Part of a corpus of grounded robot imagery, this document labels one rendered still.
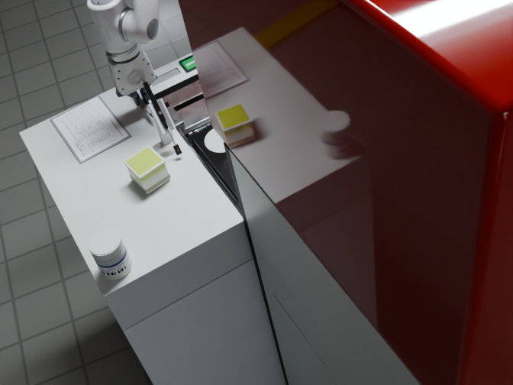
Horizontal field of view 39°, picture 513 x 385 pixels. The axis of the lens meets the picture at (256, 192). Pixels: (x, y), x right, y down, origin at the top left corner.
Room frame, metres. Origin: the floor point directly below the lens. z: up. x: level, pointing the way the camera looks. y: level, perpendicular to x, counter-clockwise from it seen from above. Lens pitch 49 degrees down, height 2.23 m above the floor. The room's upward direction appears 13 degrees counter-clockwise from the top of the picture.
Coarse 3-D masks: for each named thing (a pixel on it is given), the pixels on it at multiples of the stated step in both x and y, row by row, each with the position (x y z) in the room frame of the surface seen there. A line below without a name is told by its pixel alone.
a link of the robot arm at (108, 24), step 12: (96, 0) 1.47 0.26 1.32; (108, 0) 1.46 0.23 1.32; (120, 0) 1.46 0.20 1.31; (96, 12) 1.45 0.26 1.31; (108, 12) 1.44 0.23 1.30; (120, 12) 1.45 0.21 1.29; (96, 24) 1.46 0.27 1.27; (108, 24) 1.44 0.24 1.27; (120, 24) 1.43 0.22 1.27; (108, 36) 1.44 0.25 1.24; (120, 36) 1.43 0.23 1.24; (108, 48) 1.45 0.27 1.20; (120, 48) 1.44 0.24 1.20
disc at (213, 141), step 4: (208, 132) 1.41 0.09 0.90; (212, 132) 1.41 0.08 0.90; (216, 132) 1.41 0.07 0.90; (208, 136) 1.40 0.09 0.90; (212, 136) 1.40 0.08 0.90; (216, 136) 1.39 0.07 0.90; (208, 140) 1.39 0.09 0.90; (212, 140) 1.38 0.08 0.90; (216, 140) 1.38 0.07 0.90; (220, 140) 1.38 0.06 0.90; (208, 144) 1.37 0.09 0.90; (212, 144) 1.37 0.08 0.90; (216, 144) 1.36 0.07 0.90; (220, 144) 1.36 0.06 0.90; (208, 148) 1.35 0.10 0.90; (212, 148) 1.35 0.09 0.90; (216, 148) 1.35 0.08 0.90; (220, 148) 1.35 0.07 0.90; (220, 152) 1.33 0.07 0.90
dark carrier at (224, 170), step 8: (208, 128) 1.43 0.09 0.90; (192, 136) 1.41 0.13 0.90; (200, 136) 1.41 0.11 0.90; (200, 144) 1.38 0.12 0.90; (208, 152) 1.34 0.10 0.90; (216, 152) 1.34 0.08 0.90; (224, 152) 1.33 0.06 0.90; (216, 160) 1.30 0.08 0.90; (224, 160) 1.30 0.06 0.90; (216, 168) 1.28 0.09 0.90; (224, 168) 1.27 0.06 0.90; (224, 176) 1.24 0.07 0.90; (232, 184) 1.21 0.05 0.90
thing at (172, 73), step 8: (184, 56) 1.68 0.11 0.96; (168, 64) 1.66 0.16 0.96; (176, 64) 1.65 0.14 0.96; (160, 72) 1.63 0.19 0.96; (168, 72) 1.63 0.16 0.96; (176, 72) 1.62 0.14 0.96; (184, 72) 1.61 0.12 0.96; (192, 72) 1.60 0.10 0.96; (160, 80) 1.60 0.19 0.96; (168, 80) 1.59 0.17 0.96; (176, 80) 1.58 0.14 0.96; (152, 88) 1.57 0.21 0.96; (160, 88) 1.56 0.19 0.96
